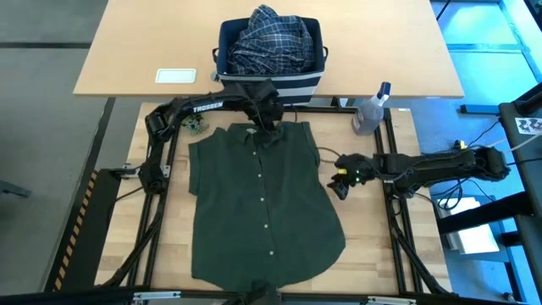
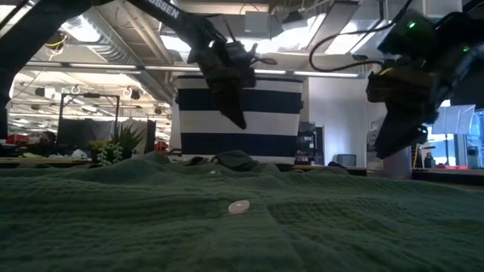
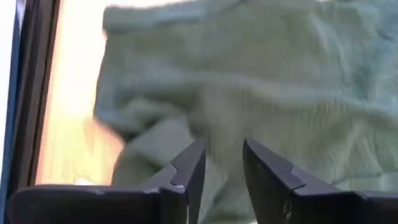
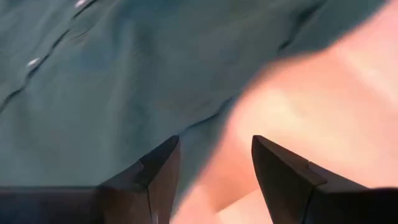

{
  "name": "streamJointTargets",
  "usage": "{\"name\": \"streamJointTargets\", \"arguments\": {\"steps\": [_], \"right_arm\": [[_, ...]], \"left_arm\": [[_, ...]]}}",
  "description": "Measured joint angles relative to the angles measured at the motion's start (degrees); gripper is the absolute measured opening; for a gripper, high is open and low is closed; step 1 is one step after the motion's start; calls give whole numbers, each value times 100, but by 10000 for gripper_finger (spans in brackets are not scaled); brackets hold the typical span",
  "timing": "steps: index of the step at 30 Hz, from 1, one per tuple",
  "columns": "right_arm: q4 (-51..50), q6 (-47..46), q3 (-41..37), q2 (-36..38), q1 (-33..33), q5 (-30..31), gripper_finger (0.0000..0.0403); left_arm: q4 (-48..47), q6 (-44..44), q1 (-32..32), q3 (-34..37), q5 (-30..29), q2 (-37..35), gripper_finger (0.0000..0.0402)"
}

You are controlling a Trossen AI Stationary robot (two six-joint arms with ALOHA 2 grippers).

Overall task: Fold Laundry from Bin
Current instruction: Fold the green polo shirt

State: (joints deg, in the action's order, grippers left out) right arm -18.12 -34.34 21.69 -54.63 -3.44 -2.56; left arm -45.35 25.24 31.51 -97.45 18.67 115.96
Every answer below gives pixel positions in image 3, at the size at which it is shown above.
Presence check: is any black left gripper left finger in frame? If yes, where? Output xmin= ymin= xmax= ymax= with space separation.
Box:
xmin=7 ymin=139 xmax=206 ymax=224

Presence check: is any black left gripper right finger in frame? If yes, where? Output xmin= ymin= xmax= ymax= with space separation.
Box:
xmin=244 ymin=138 xmax=398 ymax=224

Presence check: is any dark green button shirt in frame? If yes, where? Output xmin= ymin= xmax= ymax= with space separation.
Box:
xmin=93 ymin=0 xmax=398 ymax=224

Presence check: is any black aluminium table frame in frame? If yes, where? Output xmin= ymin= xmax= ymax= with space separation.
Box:
xmin=7 ymin=0 xmax=62 ymax=190

